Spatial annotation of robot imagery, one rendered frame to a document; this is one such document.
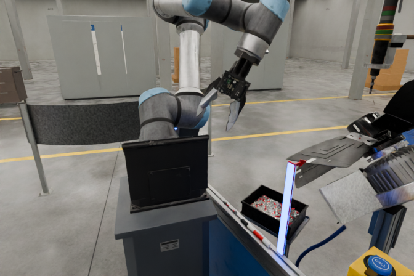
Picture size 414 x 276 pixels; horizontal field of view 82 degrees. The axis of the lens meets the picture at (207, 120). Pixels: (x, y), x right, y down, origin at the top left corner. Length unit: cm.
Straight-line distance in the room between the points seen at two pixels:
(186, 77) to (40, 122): 198
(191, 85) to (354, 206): 71
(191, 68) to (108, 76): 594
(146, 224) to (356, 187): 71
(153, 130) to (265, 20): 45
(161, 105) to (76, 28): 613
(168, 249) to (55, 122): 198
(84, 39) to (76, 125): 451
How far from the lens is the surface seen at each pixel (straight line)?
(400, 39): 93
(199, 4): 64
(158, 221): 78
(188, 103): 88
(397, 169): 96
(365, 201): 100
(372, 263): 66
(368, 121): 102
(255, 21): 64
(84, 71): 691
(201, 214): 79
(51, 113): 260
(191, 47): 97
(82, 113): 246
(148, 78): 676
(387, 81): 924
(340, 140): 94
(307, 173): 112
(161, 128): 77
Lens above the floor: 152
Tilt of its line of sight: 19 degrees down
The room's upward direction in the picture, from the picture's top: straight up
